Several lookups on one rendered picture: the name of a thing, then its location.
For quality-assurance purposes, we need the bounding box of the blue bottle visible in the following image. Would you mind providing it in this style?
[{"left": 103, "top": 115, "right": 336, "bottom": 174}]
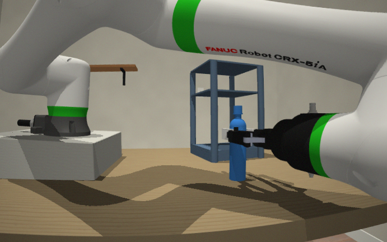
[{"left": 229, "top": 106, "right": 246, "bottom": 181}]

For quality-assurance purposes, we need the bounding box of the blue shelving unit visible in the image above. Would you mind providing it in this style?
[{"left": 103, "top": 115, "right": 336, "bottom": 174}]
[{"left": 190, "top": 59, "right": 264, "bottom": 163}]

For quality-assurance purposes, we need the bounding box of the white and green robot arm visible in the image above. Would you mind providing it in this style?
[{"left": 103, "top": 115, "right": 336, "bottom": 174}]
[{"left": 0, "top": 0, "right": 387, "bottom": 202}]

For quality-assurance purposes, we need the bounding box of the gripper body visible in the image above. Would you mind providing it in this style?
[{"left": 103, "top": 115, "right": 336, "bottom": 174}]
[{"left": 258, "top": 119, "right": 291, "bottom": 162}]

